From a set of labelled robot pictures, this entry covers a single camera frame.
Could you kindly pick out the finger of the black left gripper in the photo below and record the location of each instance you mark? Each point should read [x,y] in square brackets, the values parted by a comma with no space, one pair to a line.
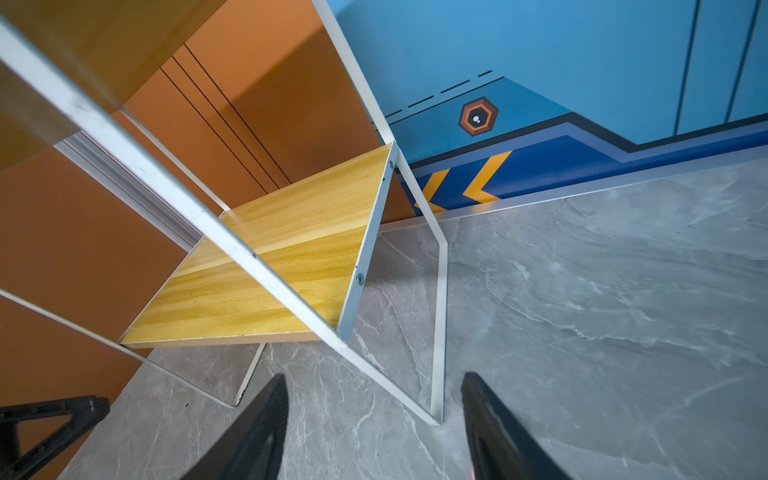
[34,434]

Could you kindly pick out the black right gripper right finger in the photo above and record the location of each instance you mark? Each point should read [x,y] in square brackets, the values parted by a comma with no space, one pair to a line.
[500,446]

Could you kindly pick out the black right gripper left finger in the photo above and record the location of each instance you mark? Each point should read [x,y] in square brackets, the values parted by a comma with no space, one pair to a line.
[252,447]

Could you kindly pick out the white frame wooden shelf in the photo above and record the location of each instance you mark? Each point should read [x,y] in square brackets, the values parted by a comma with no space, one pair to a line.
[256,124]

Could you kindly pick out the aluminium corner post left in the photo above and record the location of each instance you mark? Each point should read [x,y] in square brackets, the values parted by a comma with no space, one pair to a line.
[100,165]

